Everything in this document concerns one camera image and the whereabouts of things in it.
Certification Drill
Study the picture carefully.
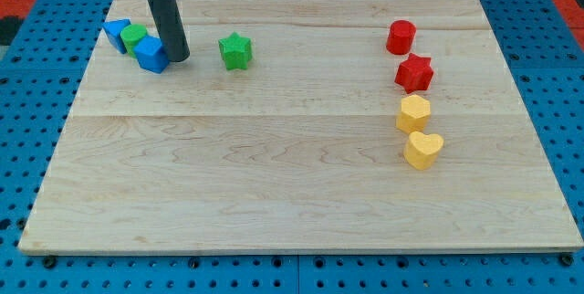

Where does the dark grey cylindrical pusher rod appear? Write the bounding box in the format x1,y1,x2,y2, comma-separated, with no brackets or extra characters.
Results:
147,0,190,62

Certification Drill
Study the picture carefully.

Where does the blue cube block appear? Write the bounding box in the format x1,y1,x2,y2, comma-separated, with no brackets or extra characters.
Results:
133,35,170,74

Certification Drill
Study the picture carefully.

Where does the green cylinder block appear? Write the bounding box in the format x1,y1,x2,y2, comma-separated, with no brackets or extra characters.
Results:
120,24,148,58

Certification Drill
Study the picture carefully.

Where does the blue triangle block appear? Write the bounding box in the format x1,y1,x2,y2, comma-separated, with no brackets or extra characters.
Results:
103,19,130,54

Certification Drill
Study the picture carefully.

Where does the green star block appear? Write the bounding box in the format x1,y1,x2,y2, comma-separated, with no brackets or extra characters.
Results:
218,32,253,70

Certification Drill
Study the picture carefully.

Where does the light wooden board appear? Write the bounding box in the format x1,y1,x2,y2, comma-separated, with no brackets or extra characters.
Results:
19,0,583,256

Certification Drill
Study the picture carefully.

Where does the red cylinder block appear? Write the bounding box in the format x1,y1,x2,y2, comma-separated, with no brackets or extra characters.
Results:
386,19,417,55

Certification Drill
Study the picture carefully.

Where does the red star block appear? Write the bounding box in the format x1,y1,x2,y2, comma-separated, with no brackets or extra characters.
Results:
394,53,434,93

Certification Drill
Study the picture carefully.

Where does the yellow hexagon block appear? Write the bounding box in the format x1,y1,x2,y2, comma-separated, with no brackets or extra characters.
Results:
395,95,431,133

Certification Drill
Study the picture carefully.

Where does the yellow heart block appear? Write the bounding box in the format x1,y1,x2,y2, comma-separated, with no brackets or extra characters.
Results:
403,131,444,170

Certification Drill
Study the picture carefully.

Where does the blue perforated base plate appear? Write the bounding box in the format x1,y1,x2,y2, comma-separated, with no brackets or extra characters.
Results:
1,0,583,293

